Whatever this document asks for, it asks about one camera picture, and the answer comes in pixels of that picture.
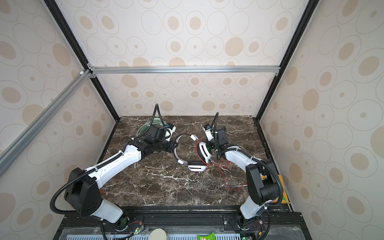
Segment white black headphones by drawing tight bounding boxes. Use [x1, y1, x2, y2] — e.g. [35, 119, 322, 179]
[173, 134, 212, 173]

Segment red headphone cable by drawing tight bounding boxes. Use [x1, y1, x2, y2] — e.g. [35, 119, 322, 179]
[196, 140, 248, 192]

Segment mint green headphones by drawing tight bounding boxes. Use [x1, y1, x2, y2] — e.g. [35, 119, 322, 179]
[137, 122, 153, 137]

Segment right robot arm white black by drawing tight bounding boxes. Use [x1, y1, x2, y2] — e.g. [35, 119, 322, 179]
[209, 113, 284, 220]

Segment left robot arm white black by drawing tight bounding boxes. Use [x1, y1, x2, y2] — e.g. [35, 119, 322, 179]
[50, 121, 178, 229]

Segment yellow chips bag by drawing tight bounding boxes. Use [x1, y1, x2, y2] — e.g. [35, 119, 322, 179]
[279, 175, 290, 204]

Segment cream lid jar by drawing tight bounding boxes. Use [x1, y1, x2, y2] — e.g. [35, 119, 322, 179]
[148, 229, 168, 240]

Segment green snack packet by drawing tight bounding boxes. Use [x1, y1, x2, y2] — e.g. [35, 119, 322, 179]
[197, 233, 216, 240]

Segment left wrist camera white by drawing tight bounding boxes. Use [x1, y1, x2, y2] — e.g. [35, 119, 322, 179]
[164, 124, 176, 142]

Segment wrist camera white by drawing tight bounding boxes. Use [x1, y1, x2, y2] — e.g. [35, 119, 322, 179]
[203, 124, 215, 143]
[164, 124, 176, 142]

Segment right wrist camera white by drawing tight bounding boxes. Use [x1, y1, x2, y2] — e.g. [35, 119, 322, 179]
[203, 124, 215, 143]

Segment black mounting base rail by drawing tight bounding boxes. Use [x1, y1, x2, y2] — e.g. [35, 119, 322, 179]
[54, 206, 311, 240]

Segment silver aluminium back rail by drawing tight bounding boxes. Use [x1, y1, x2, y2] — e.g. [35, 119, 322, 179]
[90, 66, 281, 74]

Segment silver aluminium rail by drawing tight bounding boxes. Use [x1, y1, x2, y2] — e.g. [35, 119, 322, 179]
[1, 70, 91, 175]
[90, 66, 281, 74]

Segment silver aluminium left rail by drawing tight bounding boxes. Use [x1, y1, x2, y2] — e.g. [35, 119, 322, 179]
[1, 70, 91, 175]

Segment black frame post right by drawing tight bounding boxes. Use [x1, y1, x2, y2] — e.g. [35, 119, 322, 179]
[255, 0, 319, 123]

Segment black frame post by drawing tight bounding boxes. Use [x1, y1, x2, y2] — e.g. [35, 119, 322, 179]
[255, 0, 319, 123]
[44, 0, 120, 122]

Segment black frame post left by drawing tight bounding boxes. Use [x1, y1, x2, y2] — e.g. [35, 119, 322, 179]
[44, 0, 120, 122]

